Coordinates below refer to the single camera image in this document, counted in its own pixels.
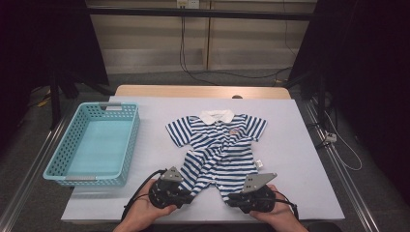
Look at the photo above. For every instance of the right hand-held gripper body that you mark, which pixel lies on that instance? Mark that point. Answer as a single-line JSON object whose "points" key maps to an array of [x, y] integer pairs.
{"points": [[257, 199]]}

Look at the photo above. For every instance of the person's right hand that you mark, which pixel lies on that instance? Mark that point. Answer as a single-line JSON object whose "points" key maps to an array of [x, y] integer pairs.
{"points": [[282, 212]]}

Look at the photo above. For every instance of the black curtain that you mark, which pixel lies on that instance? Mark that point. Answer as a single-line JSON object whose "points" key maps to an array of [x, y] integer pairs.
{"points": [[370, 80], [42, 42]]}

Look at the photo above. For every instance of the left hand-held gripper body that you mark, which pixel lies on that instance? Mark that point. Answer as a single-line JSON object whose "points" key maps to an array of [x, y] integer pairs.
{"points": [[166, 193]]}

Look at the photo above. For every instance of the black metal stand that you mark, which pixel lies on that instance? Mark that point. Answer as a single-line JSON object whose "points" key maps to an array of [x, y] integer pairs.
{"points": [[55, 103], [320, 100]]}

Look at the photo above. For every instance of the white wall socket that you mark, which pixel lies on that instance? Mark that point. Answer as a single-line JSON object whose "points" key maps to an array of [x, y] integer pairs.
{"points": [[188, 3]]}

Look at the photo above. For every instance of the dark round table grommet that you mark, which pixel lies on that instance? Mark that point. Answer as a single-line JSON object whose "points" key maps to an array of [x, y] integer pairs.
{"points": [[237, 96]]}

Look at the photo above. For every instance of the white table cover sheet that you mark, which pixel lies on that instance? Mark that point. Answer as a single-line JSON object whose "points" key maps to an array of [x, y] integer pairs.
{"points": [[290, 161]]}

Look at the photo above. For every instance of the person's left hand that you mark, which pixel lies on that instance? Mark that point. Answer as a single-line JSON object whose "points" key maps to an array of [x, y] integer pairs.
{"points": [[145, 209]]}

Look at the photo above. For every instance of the white power strip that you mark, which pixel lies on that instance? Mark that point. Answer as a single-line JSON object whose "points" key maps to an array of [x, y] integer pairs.
{"points": [[330, 137]]}

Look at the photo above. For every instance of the black horizontal metal bar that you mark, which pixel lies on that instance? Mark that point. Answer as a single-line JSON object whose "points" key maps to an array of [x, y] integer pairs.
{"points": [[193, 13]]}

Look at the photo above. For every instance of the yellow floor item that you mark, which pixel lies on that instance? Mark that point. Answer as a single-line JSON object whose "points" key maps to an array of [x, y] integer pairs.
{"points": [[43, 102]]}

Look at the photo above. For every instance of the aluminium floor rail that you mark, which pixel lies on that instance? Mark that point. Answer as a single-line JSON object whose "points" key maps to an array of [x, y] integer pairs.
{"points": [[29, 174], [345, 180]]}

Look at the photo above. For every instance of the blue white striped baby romper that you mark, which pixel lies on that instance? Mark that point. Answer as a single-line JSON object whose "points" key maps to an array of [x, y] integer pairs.
{"points": [[222, 145]]}

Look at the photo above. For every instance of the light blue plastic basket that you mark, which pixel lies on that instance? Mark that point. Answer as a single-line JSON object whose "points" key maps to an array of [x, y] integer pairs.
{"points": [[96, 145]]}

